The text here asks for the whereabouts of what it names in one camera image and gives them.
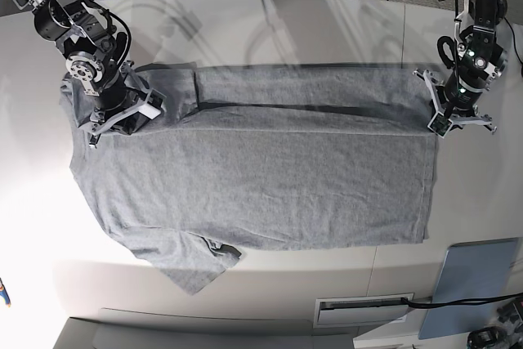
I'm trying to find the blue-grey board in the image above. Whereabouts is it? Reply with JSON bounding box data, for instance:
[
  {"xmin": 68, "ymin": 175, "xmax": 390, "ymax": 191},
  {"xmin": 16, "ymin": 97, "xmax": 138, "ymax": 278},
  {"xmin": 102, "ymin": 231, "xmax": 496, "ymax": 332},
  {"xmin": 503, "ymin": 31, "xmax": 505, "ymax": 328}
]
[{"xmin": 418, "ymin": 238, "xmax": 519, "ymax": 340}]

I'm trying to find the black cable on table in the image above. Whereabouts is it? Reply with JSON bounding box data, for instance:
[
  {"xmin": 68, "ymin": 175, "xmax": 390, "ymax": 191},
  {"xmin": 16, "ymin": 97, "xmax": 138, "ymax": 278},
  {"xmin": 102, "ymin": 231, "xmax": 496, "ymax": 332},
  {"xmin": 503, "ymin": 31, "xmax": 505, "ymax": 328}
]
[{"xmin": 402, "ymin": 291, "xmax": 523, "ymax": 310}]

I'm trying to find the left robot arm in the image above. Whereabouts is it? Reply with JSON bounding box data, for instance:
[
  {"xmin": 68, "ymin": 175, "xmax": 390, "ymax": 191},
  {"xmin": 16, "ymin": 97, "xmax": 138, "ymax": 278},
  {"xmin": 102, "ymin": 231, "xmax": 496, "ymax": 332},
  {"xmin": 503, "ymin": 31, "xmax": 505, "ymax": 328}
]
[{"xmin": 413, "ymin": 0, "xmax": 507, "ymax": 138}]

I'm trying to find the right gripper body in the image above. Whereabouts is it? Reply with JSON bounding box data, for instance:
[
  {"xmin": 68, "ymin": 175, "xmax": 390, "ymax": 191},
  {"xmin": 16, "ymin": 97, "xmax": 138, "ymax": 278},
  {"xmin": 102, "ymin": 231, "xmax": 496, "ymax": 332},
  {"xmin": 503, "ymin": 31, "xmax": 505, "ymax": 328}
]
[{"xmin": 81, "ymin": 60, "xmax": 153, "ymax": 149}]

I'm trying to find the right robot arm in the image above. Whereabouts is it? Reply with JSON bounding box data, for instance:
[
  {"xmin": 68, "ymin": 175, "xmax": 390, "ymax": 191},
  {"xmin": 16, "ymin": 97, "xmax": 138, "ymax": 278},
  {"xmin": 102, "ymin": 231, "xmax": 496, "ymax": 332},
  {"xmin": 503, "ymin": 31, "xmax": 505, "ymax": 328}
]
[{"xmin": 12, "ymin": 0, "xmax": 164, "ymax": 146}]

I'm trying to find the white cable slot plate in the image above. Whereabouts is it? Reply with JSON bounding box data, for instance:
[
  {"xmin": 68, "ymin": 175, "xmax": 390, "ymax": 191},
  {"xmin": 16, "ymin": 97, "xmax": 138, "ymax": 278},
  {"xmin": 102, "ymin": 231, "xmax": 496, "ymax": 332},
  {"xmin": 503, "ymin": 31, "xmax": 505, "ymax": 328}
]
[{"xmin": 313, "ymin": 293, "xmax": 413, "ymax": 329}]

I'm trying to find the grey T-shirt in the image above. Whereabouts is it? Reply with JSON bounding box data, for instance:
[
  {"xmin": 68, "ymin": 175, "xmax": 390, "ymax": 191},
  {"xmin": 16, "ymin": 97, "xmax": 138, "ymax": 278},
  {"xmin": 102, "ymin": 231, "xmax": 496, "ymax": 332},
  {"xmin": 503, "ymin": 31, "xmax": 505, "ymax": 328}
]
[{"xmin": 60, "ymin": 66, "xmax": 437, "ymax": 294}]

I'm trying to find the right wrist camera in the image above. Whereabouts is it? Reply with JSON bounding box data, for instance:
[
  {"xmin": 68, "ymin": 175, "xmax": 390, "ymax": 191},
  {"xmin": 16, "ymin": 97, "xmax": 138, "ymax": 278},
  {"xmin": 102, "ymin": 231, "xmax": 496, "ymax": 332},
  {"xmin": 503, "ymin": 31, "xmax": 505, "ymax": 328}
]
[{"xmin": 138, "ymin": 89, "xmax": 166, "ymax": 120}]

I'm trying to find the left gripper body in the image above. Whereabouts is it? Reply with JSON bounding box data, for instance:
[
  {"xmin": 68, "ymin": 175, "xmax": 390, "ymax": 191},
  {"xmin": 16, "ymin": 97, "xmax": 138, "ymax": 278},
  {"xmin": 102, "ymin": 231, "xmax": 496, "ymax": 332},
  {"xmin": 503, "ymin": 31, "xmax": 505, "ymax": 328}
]
[{"xmin": 413, "ymin": 69, "xmax": 497, "ymax": 133}]

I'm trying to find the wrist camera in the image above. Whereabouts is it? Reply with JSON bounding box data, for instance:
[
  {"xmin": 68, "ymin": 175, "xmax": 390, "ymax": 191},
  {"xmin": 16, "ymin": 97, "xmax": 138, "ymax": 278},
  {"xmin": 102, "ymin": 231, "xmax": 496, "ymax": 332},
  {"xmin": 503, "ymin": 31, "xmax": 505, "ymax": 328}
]
[
  {"xmin": 427, "ymin": 112, "xmax": 454, "ymax": 138},
  {"xmin": 138, "ymin": 89, "xmax": 166, "ymax": 120}
]

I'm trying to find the orange blue tool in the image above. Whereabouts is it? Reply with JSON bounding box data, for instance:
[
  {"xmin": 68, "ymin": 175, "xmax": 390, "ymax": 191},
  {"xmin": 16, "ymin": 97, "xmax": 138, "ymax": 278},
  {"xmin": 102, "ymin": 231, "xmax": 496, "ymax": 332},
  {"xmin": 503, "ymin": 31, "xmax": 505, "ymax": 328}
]
[{"xmin": 0, "ymin": 280, "xmax": 11, "ymax": 307}]

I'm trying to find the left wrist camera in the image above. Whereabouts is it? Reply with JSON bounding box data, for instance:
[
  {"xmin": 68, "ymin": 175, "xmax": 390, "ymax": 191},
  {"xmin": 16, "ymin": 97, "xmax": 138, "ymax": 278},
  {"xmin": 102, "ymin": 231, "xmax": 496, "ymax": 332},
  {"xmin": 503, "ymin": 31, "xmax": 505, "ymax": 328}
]
[{"xmin": 427, "ymin": 112, "xmax": 454, "ymax": 138}]

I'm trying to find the black battery pack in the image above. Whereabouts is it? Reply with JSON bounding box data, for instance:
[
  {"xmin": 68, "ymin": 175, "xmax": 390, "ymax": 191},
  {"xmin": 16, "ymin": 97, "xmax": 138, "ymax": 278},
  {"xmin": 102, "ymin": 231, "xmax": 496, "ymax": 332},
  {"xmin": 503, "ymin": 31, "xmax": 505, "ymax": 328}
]
[{"xmin": 467, "ymin": 326, "xmax": 506, "ymax": 349}]

